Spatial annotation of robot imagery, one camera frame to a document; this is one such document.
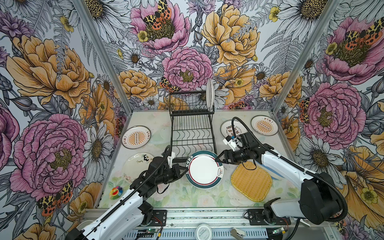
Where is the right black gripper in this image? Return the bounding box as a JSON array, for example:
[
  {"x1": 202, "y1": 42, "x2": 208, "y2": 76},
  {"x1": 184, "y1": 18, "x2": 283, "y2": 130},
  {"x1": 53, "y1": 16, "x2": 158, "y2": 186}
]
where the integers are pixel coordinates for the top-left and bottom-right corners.
[{"x1": 214, "y1": 147, "x2": 251, "y2": 166}]

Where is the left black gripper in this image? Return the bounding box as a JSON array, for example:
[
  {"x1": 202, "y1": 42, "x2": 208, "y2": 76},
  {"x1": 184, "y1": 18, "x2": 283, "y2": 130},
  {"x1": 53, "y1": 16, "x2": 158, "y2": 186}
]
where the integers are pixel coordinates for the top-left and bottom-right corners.
[{"x1": 156, "y1": 163, "x2": 188, "y2": 185}]

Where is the white plate green red rim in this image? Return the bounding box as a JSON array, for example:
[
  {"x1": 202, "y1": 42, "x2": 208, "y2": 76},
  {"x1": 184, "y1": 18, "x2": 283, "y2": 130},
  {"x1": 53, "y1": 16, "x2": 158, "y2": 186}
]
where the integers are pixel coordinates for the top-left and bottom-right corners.
[{"x1": 186, "y1": 151, "x2": 224, "y2": 189}]

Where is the yellow woven square plate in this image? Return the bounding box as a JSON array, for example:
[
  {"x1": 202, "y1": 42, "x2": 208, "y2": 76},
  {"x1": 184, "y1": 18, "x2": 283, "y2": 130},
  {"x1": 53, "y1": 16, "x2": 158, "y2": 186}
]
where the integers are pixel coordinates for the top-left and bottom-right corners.
[{"x1": 231, "y1": 161, "x2": 272, "y2": 202}]

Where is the white plate with chinese characters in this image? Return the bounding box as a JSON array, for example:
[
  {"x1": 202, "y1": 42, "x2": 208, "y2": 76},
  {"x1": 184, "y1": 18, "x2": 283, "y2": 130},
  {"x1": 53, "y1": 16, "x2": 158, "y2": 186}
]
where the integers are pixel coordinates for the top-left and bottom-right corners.
[{"x1": 206, "y1": 80, "x2": 215, "y2": 112}]

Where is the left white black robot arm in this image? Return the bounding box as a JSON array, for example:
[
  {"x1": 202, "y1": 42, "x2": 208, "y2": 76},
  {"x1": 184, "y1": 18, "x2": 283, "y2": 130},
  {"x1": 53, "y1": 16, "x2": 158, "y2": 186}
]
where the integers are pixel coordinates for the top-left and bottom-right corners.
[{"x1": 65, "y1": 145, "x2": 188, "y2": 240}]

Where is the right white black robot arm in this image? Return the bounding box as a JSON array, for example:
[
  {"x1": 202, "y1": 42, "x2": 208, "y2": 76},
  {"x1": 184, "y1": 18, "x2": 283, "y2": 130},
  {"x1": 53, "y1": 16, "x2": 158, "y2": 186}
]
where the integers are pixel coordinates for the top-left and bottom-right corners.
[{"x1": 215, "y1": 117, "x2": 348, "y2": 225}]

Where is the pale glass plate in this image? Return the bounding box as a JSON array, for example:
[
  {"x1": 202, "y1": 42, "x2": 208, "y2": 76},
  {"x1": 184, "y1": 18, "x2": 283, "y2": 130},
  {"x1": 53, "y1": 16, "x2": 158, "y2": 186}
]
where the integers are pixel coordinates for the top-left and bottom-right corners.
[{"x1": 122, "y1": 153, "x2": 154, "y2": 184}]

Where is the blue white striped plate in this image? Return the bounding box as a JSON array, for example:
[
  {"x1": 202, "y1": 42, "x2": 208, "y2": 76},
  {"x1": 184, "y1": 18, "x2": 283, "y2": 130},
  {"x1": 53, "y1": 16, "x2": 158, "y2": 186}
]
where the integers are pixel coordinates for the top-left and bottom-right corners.
[{"x1": 263, "y1": 165, "x2": 284, "y2": 180}]

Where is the orange sunburst plate right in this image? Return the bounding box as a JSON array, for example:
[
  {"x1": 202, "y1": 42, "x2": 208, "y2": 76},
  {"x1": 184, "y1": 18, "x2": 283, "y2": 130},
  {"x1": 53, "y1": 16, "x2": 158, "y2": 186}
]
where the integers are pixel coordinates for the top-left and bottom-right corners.
[{"x1": 251, "y1": 115, "x2": 279, "y2": 136}]

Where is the orange sunburst plate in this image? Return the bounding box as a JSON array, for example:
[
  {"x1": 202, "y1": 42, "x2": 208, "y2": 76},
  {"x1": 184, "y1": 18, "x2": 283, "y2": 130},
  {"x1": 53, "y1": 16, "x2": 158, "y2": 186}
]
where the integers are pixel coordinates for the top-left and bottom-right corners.
[
  {"x1": 251, "y1": 115, "x2": 279, "y2": 136},
  {"x1": 122, "y1": 126, "x2": 152, "y2": 150}
]

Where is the orange sunburst plate left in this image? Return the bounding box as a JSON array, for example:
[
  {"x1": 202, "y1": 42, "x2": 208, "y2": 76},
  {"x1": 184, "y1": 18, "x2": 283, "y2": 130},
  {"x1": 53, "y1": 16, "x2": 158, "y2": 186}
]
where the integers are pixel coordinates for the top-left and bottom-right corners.
[{"x1": 122, "y1": 126, "x2": 152, "y2": 150}]

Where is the round white lid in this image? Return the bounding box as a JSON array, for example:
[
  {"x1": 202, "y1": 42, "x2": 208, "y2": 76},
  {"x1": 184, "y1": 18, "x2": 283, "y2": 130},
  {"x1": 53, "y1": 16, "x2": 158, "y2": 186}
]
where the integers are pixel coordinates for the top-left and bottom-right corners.
[{"x1": 196, "y1": 224, "x2": 213, "y2": 240}]

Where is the green circuit board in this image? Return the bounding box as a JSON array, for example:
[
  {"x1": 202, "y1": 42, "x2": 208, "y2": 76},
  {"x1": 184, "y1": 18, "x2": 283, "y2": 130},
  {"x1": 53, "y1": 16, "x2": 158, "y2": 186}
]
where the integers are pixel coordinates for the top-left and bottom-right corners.
[{"x1": 138, "y1": 229, "x2": 157, "y2": 236}]

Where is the small colourful toy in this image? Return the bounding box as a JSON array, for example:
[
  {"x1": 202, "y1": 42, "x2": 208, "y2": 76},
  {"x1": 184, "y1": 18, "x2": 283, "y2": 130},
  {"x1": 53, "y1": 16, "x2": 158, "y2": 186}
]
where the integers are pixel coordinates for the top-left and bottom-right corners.
[{"x1": 109, "y1": 186, "x2": 124, "y2": 200}]

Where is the grey clip tool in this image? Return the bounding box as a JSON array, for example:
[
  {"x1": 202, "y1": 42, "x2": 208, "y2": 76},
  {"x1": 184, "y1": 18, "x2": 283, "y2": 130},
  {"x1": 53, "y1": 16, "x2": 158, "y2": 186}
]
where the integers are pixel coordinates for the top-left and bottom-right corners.
[{"x1": 230, "y1": 228, "x2": 246, "y2": 240}]

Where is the white plate red ring pattern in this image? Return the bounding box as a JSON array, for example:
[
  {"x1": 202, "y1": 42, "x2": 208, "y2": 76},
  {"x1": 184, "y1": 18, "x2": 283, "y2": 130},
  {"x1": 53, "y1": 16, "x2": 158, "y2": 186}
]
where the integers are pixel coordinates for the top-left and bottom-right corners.
[{"x1": 220, "y1": 120, "x2": 248, "y2": 138}]

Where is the black wire dish rack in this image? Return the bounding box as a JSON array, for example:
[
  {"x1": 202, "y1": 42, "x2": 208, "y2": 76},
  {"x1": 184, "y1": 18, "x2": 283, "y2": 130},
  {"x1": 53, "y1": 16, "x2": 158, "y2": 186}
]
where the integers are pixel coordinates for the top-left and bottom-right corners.
[{"x1": 167, "y1": 91, "x2": 217, "y2": 163}]

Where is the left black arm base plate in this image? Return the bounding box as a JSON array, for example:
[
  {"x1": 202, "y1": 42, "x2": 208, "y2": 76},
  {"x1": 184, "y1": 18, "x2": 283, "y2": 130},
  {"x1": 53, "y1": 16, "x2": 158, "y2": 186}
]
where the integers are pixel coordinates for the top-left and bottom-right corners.
[{"x1": 141, "y1": 210, "x2": 168, "y2": 227}]

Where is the aluminium front rail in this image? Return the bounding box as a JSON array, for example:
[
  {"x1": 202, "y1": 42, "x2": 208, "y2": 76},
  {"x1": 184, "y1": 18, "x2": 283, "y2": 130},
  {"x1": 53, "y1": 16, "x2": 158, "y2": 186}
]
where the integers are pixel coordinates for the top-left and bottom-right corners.
[{"x1": 86, "y1": 206, "x2": 331, "y2": 229}]

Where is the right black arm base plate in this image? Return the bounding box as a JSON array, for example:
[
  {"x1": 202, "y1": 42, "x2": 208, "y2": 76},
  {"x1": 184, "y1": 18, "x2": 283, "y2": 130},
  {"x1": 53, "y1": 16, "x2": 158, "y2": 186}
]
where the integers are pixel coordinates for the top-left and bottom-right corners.
[{"x1": 243, "y1": 208, "x2": 291, "y2": 226}]

